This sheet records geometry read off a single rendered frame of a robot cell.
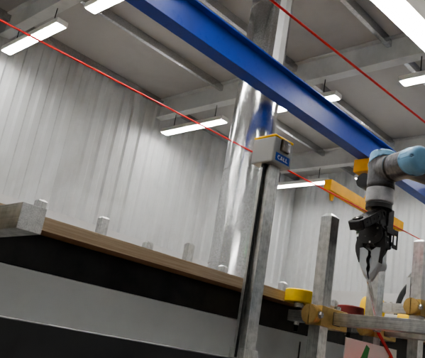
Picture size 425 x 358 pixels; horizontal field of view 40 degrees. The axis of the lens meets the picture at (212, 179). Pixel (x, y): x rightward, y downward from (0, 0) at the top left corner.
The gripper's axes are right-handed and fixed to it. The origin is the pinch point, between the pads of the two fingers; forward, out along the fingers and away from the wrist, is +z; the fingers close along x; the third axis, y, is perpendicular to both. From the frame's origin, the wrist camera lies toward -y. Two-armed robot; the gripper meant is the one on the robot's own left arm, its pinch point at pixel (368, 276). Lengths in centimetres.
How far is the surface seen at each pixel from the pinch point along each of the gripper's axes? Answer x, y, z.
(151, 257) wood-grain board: 22, -54, 8
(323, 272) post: 6.9, -10.2, 1.3
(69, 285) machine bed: 28, -69, 17
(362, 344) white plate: 5.4, 8.4, 16.8
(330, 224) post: 6.3, -10.2, -11.6
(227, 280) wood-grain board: 22.1, -28.8, 7.7
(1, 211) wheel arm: -18, -106, 15
